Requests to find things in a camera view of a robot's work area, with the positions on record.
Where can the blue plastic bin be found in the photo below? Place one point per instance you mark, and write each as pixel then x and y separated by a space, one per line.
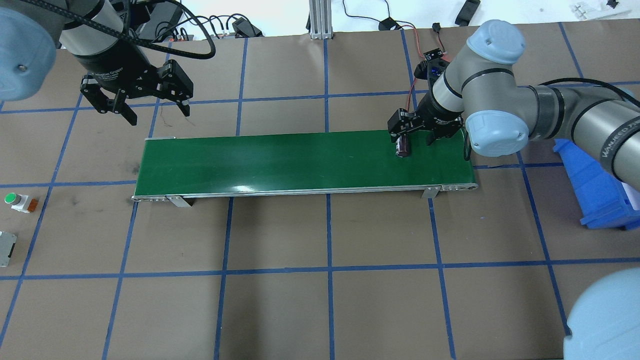
pixel 605 201

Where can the white red circuit breaker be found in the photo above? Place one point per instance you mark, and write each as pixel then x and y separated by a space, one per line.
pixel 7 245

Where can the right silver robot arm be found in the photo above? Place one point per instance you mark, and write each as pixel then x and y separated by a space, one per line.
pixel 501 118

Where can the green push button switch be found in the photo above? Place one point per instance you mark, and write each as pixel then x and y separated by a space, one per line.
pixel 24 203

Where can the aluminium frame post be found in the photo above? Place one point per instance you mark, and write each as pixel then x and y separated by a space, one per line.
pixel 320 20

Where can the green conveyor belt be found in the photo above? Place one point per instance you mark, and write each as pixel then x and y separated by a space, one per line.
pixel 181 169

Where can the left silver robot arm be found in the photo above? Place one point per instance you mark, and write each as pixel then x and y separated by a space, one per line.
pixel 92 31

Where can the dark cylindrical capacitor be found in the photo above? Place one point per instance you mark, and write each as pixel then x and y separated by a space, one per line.
pixel 402 146

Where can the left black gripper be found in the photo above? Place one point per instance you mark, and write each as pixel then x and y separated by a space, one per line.
pixel 117 66

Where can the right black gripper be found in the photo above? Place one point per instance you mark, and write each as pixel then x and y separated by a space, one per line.
pixel 434 117

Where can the small sensor circuit board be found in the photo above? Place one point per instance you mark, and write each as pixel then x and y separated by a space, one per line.
pixel 434 55

